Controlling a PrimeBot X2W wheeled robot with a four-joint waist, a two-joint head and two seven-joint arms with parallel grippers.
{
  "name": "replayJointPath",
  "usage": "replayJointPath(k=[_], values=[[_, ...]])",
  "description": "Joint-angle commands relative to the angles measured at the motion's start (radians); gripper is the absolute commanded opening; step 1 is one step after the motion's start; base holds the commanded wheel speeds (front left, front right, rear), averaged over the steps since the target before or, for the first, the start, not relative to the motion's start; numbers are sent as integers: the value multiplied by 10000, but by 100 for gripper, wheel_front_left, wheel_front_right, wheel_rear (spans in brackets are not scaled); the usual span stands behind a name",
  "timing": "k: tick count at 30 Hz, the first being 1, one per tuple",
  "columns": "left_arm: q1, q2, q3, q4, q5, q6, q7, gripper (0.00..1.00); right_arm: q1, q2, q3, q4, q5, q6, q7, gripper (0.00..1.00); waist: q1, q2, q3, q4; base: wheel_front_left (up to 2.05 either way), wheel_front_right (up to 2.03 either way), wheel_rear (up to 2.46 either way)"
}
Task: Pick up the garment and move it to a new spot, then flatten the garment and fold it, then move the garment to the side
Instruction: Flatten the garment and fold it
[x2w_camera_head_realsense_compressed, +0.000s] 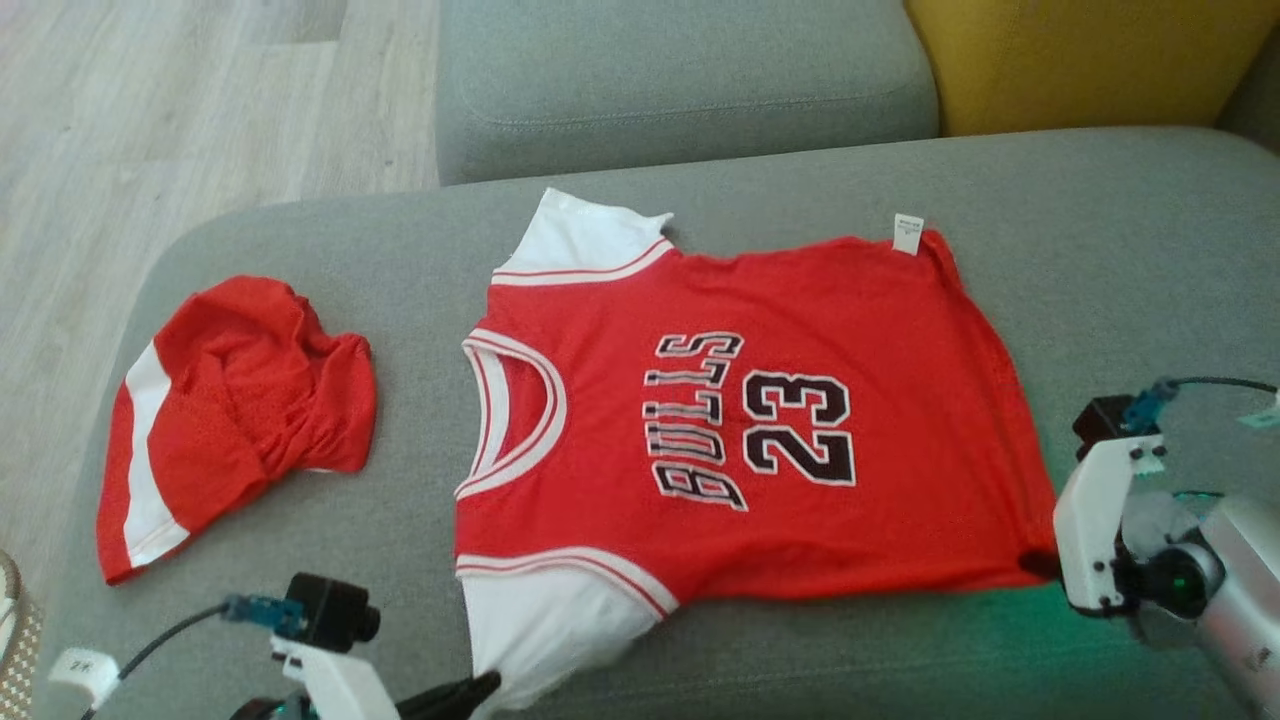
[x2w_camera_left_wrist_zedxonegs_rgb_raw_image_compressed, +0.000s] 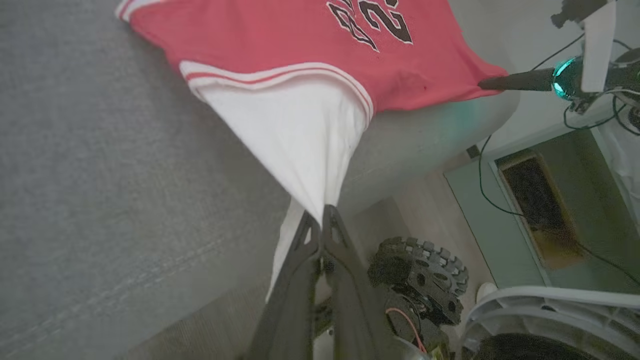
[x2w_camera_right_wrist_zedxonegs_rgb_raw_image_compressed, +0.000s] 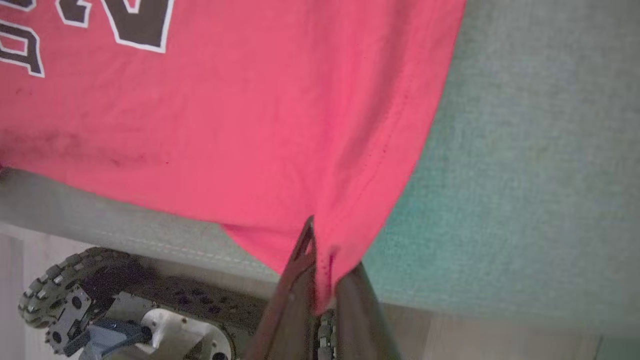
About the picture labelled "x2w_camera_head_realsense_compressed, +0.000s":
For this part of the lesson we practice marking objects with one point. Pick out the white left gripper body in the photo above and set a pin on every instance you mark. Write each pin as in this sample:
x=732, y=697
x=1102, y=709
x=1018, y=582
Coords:
x=335, y=690

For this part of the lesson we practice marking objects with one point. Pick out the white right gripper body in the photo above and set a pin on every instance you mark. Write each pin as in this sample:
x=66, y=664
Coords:
x=1090, y=520

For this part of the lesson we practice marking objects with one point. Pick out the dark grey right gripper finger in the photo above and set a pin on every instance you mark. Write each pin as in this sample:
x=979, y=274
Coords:
x=1042, y=565

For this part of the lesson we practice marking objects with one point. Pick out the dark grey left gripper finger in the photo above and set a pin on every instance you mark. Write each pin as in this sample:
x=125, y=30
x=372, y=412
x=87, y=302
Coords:
x=460, y=697

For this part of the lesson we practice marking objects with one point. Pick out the red Bulls 23 jersey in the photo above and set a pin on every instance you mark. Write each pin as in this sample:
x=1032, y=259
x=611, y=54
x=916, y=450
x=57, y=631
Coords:
x=850, y=350

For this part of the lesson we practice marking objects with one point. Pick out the red Bulls 23 shorts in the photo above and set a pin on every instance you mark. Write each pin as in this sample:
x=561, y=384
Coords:
x=230, y=400

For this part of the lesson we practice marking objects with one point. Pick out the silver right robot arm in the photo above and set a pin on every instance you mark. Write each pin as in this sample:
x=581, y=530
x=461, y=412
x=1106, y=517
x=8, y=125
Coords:
x=1240, y=590

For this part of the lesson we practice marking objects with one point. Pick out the large grey sofa seat cushion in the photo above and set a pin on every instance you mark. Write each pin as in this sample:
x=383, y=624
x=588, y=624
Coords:
x=760, y=660

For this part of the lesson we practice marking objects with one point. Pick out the beige woven basket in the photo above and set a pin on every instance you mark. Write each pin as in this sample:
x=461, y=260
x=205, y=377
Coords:
x=15, y=650

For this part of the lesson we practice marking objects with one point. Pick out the yellow sofa backrest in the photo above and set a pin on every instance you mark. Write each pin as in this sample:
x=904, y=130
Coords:
x=1080, y=60

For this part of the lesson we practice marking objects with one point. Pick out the small grey sofa seat cushion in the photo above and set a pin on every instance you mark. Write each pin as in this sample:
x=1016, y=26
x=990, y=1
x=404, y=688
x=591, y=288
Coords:
x=680, y=80

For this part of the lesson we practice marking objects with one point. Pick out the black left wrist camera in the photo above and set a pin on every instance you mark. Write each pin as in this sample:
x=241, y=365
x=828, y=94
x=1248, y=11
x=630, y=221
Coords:
x=330, y=610

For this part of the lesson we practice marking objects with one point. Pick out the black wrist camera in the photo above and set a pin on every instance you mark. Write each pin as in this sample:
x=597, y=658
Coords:
x=330, y=610
x=1100, y=420

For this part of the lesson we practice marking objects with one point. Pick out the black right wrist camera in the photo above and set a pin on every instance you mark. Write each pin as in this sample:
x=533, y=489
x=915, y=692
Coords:
x=1100, y=420

